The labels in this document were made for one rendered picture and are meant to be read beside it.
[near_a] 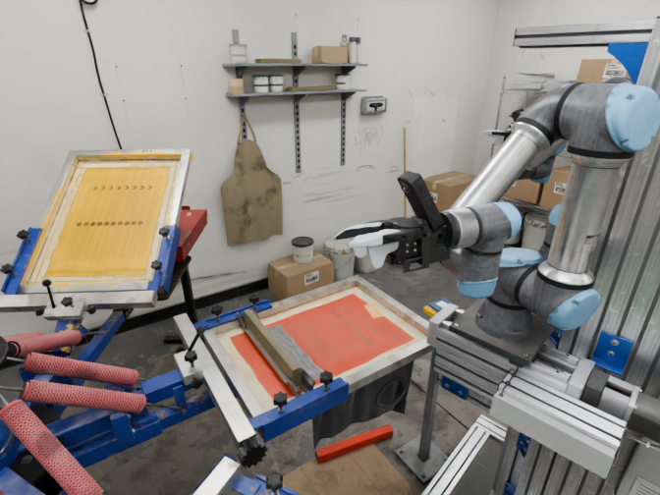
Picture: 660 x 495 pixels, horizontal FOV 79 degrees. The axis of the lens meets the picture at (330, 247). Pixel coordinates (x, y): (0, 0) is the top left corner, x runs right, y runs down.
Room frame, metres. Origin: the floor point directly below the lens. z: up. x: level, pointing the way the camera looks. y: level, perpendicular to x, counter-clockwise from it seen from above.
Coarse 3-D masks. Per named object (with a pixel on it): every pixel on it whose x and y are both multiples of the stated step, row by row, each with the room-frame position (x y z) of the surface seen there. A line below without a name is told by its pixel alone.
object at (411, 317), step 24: (336, 288) 1.62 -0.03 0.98; (360, 288) 1.65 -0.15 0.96; (264, 312) 1.42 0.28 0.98; (408, 312) 1.40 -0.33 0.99; (216, 336) 1.24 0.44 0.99; (216, 360) 1.14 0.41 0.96; (384, 360) 1.10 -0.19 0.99; (408, 360) 1.13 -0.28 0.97; (240, 384) 0.99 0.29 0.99; (360, 384) 1.02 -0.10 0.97
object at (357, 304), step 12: (336, 300) 1.56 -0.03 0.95; (348, 300) 1.56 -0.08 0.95; (360, 300) 1.56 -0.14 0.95; (300, 312) 1.46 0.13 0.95; (312, 312) 1.46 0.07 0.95; (360, 312) 1.46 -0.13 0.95; (276, 324) 1.37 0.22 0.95; (288, 324) 1.37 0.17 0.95; (240, 336) 1.29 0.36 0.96; (240, 348) 1.22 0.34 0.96; (252, 348) 1.22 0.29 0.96; (252, 360) 1.14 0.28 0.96; (264, 360) 1.14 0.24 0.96
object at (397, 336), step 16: (368, 320) 1.40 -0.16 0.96; (384, 320) 1.40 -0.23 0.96; (400, 336) 1.29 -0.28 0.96; (304, 352) 1.19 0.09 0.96; (368, 352) 1.19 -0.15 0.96; (384, 352) 1.19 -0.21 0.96; (256, 368) 1.10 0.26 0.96; (272, 368) 1.10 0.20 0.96; (336, 368) 1.10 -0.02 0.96; (352, 368) 1.10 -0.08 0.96; (272, 384) 1.03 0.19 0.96; (288, 384) 1.03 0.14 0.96
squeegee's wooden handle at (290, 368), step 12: (252, 312) 1.30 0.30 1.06; (252, 324) 1.24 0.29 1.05; (264, 336) 1.15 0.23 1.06; (264, 348) 1.16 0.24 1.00; (276, 348) 1.09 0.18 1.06; (276, 360) 1.08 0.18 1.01; (288, 360) 1.02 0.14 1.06; (288, 372) 1.00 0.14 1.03; (300, 372) 0.99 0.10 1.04; (300, 384) 0.99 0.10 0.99
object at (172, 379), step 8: (160, 376) 0.97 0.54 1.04; (168, 376) 0.97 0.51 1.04; (176, 376) 0.97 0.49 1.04; (144, 384) 0.94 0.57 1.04; (152, 384) 0.94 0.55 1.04; (160, 384) 0.94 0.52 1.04; (168, 384) 0.94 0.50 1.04; (176, 384) 0.95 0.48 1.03; (184, 384) 0.96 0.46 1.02; (144, 392) 0.90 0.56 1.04; (152, 392) 0.91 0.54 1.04; (160, 392) 0.92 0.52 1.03; (168, 392) 0.93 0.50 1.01; (152, 400) 0.91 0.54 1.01; (160, 400) 0.92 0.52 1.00
